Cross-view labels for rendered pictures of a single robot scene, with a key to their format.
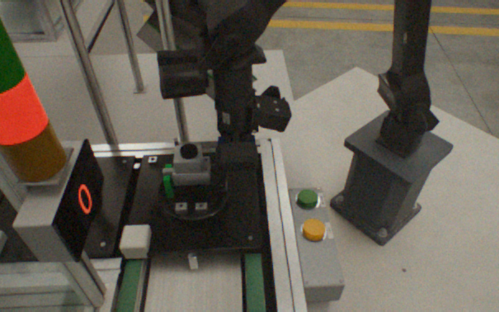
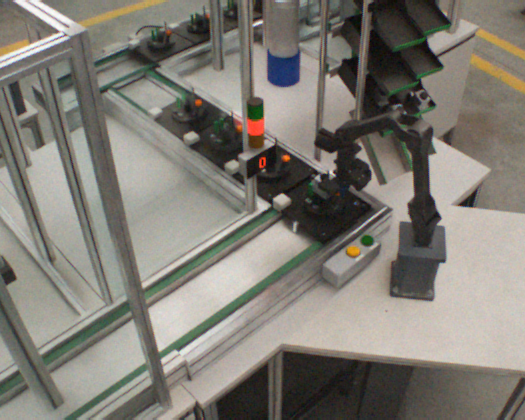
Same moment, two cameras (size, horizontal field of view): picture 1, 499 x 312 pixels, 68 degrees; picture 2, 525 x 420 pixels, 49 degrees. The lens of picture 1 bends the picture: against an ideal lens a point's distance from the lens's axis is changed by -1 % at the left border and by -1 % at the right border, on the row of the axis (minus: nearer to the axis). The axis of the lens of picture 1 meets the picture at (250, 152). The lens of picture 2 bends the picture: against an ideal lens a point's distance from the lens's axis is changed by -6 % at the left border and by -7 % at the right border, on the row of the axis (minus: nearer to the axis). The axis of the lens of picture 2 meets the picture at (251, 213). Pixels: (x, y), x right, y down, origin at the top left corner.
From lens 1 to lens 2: 1.44 m
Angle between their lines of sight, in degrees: 37
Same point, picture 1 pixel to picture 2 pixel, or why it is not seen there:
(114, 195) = (291, 180)
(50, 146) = (259, 140)
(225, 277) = (303, 244)
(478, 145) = not seen: outside the picture
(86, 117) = not seen: hidden behind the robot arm
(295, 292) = (317, 262)
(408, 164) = (410, 249)
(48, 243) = (243, 166)
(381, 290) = (365, 307)
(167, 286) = (279, 230)
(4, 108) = (252, 124)
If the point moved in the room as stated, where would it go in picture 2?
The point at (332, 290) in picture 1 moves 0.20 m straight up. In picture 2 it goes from (333, 276) to (339, 231)
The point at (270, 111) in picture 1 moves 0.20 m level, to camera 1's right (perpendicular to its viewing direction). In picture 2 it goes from (354, 177) to (403, 212)
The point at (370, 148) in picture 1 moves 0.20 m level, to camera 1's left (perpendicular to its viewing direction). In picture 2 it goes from (405, 232) to (358, 198)
